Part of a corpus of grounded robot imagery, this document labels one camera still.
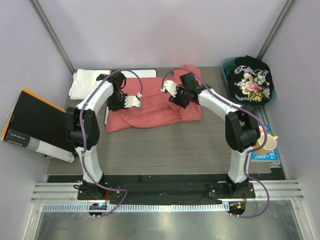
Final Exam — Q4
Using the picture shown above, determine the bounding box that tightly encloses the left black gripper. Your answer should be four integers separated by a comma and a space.
107, 91, 130, 112

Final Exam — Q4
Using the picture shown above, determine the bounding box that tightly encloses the pink t shirt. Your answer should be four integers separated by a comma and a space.
106, 77, 202, 133

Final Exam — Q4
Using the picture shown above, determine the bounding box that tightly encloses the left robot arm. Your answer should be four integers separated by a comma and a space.
65, 70, 130, 200

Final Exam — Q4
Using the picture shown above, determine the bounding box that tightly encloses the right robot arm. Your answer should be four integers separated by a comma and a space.
161, 73, 261, 198

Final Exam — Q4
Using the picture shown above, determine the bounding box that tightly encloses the folded white t shirt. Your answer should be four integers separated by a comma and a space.
68, 69, 111, 101

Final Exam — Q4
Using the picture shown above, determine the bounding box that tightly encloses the white dry-erase board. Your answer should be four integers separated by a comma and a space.
104, 69, 157, 126

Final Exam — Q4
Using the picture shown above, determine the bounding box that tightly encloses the black floral t shirt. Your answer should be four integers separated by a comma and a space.
228, 55, 275, 108

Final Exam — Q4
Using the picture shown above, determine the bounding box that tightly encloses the black orange clip file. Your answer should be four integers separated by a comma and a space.
0, 88, 75, 163

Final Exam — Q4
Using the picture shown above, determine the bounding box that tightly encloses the teal plastic basket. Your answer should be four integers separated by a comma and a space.
220, 57, 279, 108

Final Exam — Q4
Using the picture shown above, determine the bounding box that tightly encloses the yellow mug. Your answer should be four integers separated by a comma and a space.
253, 134, 279, 155

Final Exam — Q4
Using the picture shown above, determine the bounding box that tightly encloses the blue picture book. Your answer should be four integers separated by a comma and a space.
251, 124, 279, 162

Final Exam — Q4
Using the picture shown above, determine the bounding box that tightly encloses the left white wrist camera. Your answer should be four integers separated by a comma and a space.
124, 95, 141, 109

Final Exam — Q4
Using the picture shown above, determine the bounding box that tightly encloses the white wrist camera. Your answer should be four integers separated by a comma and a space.
124, 95, 141, 109
161, 80, 178, 97

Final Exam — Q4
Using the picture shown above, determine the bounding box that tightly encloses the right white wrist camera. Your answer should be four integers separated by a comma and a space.
161, 80, 178, 97

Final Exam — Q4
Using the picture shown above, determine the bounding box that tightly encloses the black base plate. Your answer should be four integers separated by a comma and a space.
73, 174, 256, 206

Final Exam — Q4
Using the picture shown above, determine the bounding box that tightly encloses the slotted cable duct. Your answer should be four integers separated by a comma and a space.
42, 202, 230, 214

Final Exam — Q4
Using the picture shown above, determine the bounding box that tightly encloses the aluminium frame rail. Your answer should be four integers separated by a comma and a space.
31, 180, 304, 205

